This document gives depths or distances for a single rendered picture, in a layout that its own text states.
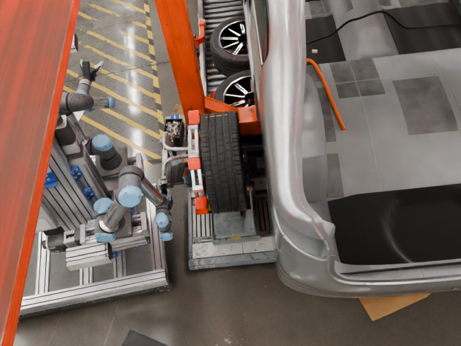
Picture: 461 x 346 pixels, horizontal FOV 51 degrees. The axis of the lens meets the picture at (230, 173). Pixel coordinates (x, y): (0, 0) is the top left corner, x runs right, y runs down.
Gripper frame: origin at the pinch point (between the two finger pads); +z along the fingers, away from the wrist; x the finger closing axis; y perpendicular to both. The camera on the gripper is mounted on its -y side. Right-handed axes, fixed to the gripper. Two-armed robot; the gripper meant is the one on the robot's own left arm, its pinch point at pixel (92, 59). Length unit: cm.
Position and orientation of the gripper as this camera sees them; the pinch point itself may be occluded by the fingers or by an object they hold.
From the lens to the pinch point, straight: 355.2
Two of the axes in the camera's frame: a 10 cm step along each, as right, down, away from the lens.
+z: 0.7, -8.2, 5.7
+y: -0.4, 5.7, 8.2
